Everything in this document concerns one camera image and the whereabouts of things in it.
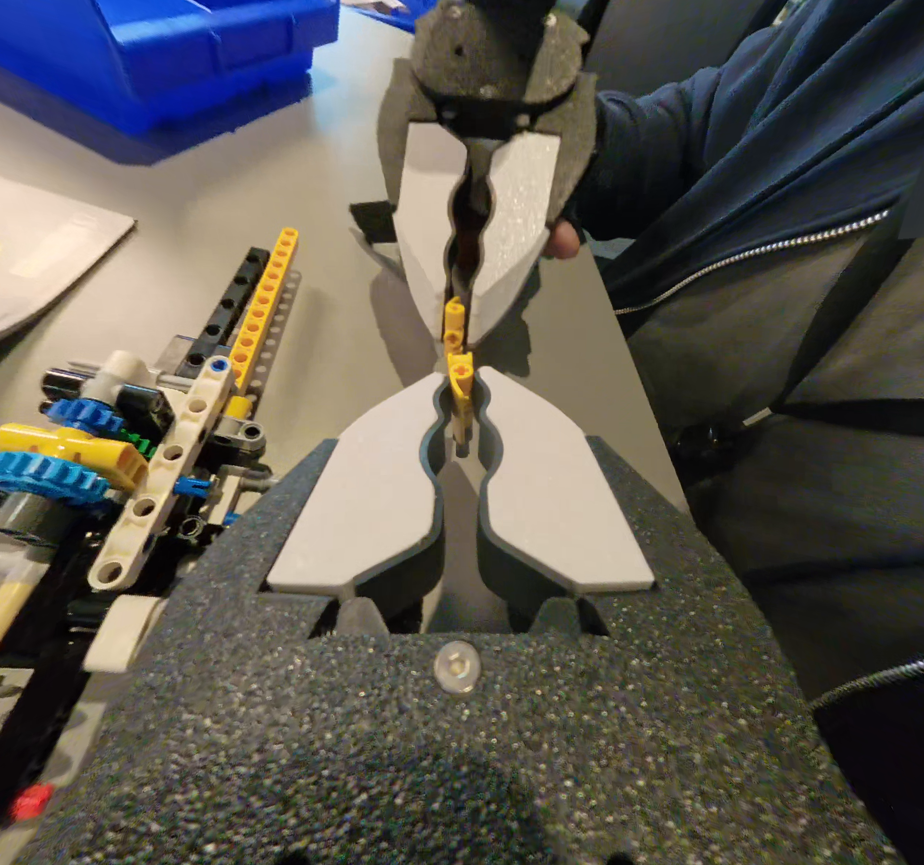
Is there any blue plastic parts bin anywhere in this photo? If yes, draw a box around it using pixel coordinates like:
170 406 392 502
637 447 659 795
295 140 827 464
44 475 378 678
0 0 340 140

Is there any lego instruction booklet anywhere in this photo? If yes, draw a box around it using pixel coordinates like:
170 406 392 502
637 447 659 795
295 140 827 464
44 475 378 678
0 176 138 341

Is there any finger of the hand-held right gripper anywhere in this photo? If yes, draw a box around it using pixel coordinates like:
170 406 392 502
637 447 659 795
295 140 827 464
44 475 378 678
464 133 564 348
396 122 469 343

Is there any small yellow lego brick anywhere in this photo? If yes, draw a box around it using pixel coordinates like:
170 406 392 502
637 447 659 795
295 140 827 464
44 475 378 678
442 295 469 357

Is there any black flat monitor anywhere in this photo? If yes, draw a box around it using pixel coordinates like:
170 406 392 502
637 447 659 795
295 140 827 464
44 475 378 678
577 0 824 97

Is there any yellow lego connector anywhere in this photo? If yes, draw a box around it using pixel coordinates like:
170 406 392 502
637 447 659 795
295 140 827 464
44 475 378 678
448 351 477 458

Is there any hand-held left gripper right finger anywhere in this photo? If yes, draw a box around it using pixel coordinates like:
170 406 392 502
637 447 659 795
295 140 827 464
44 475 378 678
476 366 656 595

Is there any person's right hand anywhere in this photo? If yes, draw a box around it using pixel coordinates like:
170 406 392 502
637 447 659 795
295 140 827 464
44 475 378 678
543 219 583 260

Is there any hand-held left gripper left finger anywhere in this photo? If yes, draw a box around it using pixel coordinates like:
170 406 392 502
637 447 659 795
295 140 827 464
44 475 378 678
267 373 445 598

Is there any lego technic vehicle model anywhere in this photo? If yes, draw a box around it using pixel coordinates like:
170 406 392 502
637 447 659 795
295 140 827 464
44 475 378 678
0 228 304 824

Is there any person's right forearm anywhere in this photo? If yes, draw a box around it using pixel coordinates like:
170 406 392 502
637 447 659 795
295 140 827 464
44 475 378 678
570 64 766 245

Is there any black bag strap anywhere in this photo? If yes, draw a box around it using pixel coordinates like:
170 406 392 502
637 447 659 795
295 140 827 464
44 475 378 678
769 230 924 440

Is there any person's navy jacket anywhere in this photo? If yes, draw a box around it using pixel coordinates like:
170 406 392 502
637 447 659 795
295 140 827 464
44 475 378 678
599 0 924 318

